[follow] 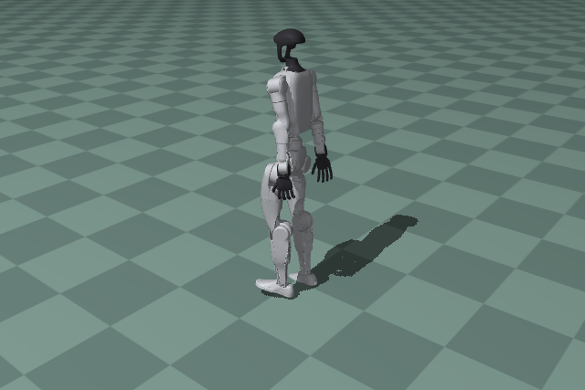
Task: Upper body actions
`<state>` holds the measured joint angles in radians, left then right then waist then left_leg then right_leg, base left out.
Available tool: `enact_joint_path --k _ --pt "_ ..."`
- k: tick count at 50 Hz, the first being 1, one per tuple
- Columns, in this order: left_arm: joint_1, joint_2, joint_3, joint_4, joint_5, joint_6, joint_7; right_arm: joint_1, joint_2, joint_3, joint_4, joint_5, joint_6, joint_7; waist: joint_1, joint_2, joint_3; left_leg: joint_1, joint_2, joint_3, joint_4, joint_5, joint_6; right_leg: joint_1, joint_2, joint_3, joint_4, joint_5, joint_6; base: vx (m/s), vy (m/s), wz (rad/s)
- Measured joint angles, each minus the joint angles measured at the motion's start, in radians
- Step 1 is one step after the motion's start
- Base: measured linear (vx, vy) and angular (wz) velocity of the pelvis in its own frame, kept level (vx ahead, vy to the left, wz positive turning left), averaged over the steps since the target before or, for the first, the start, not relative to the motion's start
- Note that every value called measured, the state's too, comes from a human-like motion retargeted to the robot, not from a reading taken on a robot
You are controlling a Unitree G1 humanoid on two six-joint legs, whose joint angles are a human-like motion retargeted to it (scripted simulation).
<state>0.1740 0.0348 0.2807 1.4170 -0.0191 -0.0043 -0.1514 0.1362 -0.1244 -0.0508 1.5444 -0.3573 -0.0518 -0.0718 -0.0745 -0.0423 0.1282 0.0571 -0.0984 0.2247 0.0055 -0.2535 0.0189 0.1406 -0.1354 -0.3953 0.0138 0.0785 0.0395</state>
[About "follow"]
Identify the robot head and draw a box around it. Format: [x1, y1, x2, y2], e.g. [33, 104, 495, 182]
[273, 28, 306, 73]

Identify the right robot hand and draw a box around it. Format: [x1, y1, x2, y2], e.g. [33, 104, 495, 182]
[312, 145, 333, 183]

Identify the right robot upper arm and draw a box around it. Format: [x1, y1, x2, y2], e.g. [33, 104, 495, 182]
[308, 69, 321, 121]

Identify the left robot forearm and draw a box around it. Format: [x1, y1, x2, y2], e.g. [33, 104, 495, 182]
[272, 121, 291, 174]

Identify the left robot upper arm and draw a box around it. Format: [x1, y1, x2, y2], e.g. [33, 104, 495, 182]
[267, 75, 290, 132]

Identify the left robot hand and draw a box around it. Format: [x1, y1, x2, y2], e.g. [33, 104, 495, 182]
[272, 164, 295, 200]

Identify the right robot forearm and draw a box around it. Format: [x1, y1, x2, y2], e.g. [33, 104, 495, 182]
[310, 114, 325, 154]

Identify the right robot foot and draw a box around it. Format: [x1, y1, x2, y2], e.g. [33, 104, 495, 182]
[289, 270, 318, 286]

